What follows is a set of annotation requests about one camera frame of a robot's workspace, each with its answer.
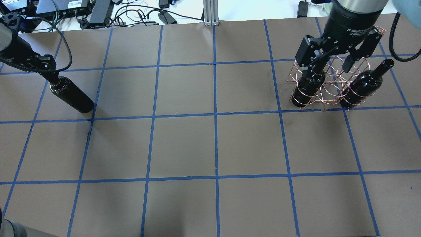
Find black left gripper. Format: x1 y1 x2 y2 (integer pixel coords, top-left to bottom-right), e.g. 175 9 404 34
0 36 60 85

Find copper wire wine basket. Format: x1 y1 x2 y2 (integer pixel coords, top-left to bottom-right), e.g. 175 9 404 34
286 26 387 112

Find dark glass wine bottle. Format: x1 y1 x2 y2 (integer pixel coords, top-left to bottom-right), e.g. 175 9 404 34
49 76 94 114

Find black power adapter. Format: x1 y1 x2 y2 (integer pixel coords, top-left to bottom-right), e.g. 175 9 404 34
158 12 178 25

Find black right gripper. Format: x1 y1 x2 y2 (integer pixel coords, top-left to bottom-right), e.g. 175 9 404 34
296 5 383 78

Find electronics boxes on bench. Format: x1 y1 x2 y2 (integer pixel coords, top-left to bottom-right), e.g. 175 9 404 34
1 0 115 30

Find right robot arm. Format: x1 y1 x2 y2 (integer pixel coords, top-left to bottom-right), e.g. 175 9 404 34
296 0 387 78

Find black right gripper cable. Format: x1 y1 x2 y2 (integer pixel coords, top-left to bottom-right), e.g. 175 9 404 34
388 12 421 62

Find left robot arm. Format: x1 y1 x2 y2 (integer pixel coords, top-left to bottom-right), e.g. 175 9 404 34
0 24 60 85

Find dark wine bottle in basket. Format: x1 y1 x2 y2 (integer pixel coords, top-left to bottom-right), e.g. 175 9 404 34
291 69 326 108

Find aluminium frame post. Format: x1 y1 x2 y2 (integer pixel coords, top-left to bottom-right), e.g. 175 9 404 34
203 0 220 26

